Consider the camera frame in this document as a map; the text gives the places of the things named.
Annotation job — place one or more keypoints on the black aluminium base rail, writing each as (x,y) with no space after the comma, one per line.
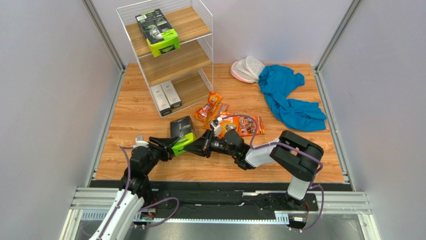
(251,203)

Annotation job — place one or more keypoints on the black green razor box small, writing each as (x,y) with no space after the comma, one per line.
(183,128)

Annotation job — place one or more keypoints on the orange clear razor blister pack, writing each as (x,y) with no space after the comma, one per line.
(215,112)

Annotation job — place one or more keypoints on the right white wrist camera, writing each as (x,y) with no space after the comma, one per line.
(216,127)

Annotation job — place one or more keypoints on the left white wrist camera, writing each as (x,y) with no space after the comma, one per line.
(140,142)

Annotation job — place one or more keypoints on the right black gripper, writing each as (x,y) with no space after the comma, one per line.
(206,143)

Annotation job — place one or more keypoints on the white wire wooden shelf unit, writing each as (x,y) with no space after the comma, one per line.
(184,67)

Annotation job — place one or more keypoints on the white pink mesh laundry bag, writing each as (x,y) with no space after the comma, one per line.
(247,70)

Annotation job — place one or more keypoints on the black green razor box large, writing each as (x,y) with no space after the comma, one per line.
(160,36)

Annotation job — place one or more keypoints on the white grey cosmetic box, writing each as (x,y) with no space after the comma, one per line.
(161,101)
(171,94)

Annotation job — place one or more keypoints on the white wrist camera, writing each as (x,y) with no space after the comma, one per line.
(140,142)
(216,127)

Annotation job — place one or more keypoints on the orange Gillette Fusion razor box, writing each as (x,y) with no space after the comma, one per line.
(229,122)

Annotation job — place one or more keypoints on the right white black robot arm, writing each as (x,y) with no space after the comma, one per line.
(297,155)

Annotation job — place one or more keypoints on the flat orange razor cartridge pack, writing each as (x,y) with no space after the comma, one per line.
(248,126)

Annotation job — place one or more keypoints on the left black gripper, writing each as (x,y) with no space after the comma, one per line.
(165,145)

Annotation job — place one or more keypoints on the orange disposable razor pack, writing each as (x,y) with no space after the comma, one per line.
(212,101)

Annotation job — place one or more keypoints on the right white grey cosmetic box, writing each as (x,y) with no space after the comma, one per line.
(171,94)

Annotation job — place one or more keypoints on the blue cloth garment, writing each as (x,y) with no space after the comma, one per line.
(276,83)

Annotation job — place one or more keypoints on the left white grey cosmetic box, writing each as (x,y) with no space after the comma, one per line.
(161,101)

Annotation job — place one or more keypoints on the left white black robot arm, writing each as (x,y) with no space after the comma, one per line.
(135,191)

